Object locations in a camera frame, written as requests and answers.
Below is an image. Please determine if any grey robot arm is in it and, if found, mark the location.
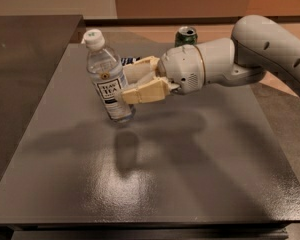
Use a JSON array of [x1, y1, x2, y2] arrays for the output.
[[115, 15, 300, 104]]

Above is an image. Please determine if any dark blue snack packet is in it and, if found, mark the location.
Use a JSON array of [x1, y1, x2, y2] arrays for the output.
[[121, 57, 140, 66]]

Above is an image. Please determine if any clear blue-labelled plastic bottle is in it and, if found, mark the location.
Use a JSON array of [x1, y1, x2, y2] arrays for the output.
[[83, 29, 135, 123]]

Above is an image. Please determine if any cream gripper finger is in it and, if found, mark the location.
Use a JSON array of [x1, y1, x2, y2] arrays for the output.
[[116, 77, 170, 104], [123, 56, 159, 84]]

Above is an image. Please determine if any green soda can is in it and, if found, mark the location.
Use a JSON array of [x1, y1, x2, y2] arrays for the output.
[[175, 26, 198, 47]]

